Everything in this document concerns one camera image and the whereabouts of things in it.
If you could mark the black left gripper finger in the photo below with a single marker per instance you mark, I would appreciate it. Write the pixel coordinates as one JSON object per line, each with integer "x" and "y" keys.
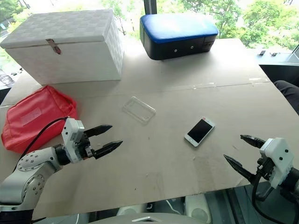
{"x": 108, "y": 147}
{"x": 98, "y": 129}

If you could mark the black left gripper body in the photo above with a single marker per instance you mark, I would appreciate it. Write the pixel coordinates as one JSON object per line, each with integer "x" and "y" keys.
{"x": 85, "y": 147}

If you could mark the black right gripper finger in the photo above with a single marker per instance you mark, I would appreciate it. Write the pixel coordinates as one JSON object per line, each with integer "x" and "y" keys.
{"x": 238, "y": 168}
{"x": 253, "y": 140}

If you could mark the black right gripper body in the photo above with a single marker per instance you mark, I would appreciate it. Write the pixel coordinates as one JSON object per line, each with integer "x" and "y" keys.
{"x": 265, "y": 169}

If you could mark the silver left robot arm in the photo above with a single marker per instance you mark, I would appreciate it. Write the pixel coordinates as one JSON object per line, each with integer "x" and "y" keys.
{"x": 30, "y": 168}

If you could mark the clear plastic phone case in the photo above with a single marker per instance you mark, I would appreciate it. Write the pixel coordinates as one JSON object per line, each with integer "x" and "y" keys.
{"x": 139, "y": 110}

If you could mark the blue and black padded case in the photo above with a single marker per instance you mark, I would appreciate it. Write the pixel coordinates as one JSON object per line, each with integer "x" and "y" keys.
{"x": 177, "y": 35}

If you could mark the white smartphone with black screen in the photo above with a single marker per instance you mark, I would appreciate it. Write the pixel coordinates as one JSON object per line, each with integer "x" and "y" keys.
{"x": 199, "y": 132}

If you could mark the red fabric pouch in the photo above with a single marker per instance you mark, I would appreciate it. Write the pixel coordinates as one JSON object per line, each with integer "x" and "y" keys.
{"x": 35, "y": 119}

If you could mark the dark clothed bystander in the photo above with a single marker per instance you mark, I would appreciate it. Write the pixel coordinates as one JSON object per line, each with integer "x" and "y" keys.
{"x": 288, "y": 93}

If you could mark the brown cardboard table cover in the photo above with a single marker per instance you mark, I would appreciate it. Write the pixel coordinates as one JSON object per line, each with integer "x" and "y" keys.
{"x": 163, "y": 116}

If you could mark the white robot body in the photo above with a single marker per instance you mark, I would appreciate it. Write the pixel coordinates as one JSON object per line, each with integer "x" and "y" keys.
{"x": 163, "y": 210}

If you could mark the white woven storage box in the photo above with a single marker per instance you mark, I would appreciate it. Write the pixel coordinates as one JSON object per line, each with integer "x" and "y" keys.
{"x": 67, "y": 49}

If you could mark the small black clip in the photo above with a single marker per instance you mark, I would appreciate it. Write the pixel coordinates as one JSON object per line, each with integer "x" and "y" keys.
{"x": 262, "y": 52}
{"x": 273, "y": 54}

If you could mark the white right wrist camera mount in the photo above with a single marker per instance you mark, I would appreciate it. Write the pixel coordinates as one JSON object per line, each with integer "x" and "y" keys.
{"x": 278, "y": 158}

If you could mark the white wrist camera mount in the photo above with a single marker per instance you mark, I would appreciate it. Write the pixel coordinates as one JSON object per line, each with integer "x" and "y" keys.
{"x": 71, "y": 137}
{"x": 278, "y": 158}

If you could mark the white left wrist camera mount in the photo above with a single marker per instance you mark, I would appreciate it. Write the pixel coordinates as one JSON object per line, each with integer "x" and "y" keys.
{"x": 71, "y": 137}

